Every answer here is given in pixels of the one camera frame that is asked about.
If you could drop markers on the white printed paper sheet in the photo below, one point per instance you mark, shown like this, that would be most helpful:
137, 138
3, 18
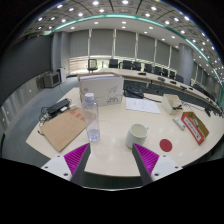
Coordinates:
142, 105

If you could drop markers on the flat round red coaster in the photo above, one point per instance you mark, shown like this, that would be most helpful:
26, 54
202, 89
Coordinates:
166, 145

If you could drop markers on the grey box cabinet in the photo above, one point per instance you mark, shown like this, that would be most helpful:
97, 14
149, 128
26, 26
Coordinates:
50, 80

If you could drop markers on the clear plastic water bottle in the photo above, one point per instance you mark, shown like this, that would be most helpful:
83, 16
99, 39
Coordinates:
91, 118

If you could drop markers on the row of black office chairs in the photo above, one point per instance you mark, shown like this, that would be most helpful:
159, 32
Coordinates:
126, 64

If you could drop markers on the small black tool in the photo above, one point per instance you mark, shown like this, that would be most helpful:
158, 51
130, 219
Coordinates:
177, 107

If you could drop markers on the long curved conference desk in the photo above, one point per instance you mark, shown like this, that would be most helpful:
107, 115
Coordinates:
160, 85

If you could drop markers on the red-edged open cardboard box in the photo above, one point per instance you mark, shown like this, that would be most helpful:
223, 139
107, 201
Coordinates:
192, 128

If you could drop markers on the grey tool in box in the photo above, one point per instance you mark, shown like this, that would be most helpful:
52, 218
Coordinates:
196, 123

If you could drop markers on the round ceiling lights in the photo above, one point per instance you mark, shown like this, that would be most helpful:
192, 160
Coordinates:
125, 2

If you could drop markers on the small open beige box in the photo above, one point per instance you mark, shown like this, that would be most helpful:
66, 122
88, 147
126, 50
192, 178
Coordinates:
168, 105

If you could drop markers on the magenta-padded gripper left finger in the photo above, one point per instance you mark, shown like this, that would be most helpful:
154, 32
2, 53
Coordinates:
63, 165

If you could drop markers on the small white remote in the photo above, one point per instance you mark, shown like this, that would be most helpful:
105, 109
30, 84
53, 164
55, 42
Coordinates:
179, 122

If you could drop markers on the black desk phone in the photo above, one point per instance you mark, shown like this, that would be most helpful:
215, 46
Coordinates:
133, 92

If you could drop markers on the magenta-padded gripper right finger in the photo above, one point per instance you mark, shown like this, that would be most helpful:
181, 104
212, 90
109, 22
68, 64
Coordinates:
160, 165

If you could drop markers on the white ceramic mug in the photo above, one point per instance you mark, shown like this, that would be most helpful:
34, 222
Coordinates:
136, 136

